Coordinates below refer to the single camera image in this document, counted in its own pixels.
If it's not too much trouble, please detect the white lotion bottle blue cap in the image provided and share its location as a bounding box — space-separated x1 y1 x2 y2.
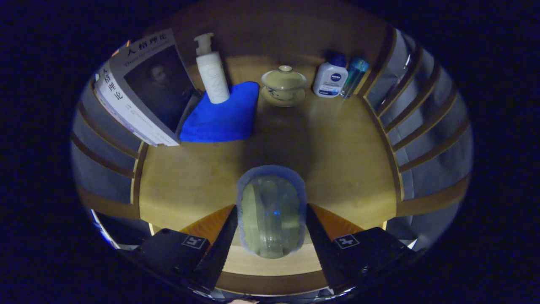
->
313 51 349 98

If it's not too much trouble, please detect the teal bottle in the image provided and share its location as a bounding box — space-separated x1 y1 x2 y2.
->
340 57 370 99

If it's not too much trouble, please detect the grey book with portrait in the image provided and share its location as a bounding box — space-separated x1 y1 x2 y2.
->
94 28 202 147

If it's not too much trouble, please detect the wooden cabinet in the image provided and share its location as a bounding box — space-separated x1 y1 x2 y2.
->
72 0 473 296

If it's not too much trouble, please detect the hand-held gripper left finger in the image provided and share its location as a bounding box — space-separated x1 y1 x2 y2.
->
127 204 238 294

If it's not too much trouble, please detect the white pump bottle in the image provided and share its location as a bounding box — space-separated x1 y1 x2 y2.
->
194 33 231 104

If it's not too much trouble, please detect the blue cloth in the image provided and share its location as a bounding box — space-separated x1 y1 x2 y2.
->
179 81 260 143

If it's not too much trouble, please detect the white book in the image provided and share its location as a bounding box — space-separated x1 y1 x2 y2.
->
95 84 159 147

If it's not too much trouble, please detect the wooden countertop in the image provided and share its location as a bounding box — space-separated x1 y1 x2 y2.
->
138 53 399 296

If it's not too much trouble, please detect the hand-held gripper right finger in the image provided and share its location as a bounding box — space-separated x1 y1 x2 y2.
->
306 203 416 294

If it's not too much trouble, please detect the beige lidded tea cup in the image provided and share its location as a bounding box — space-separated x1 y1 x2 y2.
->
260 65 308 107

